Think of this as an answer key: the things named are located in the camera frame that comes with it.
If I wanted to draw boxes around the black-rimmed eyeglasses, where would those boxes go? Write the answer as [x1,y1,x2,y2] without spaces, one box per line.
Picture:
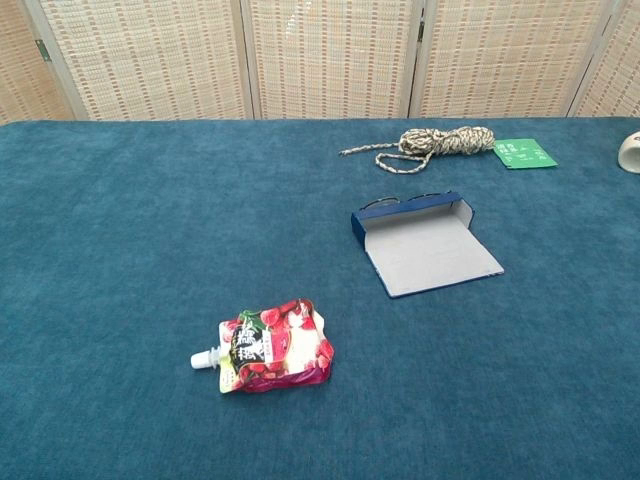
[360,193,451,211]

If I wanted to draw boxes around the blue table cloth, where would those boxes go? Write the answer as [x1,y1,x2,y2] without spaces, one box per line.
[0,117,640,480]

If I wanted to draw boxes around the coiled beige speckled rope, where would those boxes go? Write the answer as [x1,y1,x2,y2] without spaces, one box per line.
[338,125,497,175]

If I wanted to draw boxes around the blue glasses case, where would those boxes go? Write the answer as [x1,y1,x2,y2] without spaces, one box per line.
[350,190,505,300]

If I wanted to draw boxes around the green flat packet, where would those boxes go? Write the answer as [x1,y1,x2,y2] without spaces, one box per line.
[492,138,559,171]

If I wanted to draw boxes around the woven folding screen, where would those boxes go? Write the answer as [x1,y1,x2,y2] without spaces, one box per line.
[0,0,640,126]

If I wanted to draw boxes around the red fruit jelly pouch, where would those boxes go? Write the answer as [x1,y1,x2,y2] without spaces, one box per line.
[189,298,336,395]

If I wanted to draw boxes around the white ceramic cup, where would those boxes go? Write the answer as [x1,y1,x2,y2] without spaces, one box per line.
[617,130,640,175]

